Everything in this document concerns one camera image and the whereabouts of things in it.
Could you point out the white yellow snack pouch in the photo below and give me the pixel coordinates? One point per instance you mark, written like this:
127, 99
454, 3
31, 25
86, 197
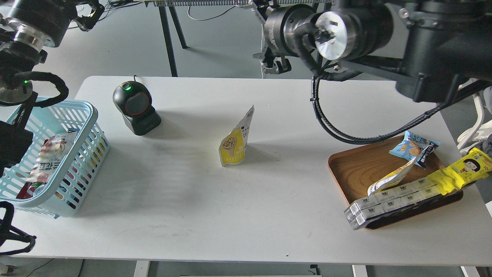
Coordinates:
392, 179

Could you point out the long clear boxed snack pack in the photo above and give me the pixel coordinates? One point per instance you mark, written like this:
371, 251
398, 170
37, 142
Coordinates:
389, 202

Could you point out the red white snack bag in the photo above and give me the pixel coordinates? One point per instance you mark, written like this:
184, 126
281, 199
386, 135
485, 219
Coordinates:
51, 155

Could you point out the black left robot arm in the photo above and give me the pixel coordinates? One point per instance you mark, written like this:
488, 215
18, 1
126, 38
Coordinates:
25, 89

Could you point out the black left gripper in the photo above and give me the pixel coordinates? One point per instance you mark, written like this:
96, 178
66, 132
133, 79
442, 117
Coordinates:
39, 23

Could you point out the black barcode scanner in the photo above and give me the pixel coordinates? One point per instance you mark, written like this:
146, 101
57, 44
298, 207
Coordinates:
134, 102

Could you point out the yellow cartoon face snack bag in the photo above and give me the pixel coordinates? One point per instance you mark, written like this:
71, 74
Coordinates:
474, 166

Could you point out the brown wooden tray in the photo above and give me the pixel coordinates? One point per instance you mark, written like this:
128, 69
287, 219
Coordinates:
356, 169

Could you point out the light blue plastic basket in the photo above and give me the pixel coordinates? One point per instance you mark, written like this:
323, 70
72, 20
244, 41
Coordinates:
65, 192

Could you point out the blue snack packet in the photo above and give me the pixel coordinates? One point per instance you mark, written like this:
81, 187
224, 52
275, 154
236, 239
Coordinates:
415, 146

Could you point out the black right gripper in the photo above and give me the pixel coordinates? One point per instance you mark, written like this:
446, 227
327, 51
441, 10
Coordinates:
279, 22

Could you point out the yellow chickpea snack pouch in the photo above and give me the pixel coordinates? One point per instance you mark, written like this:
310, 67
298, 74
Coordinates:
233, 147

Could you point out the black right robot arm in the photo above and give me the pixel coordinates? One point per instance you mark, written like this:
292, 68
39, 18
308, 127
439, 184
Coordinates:
435, 50

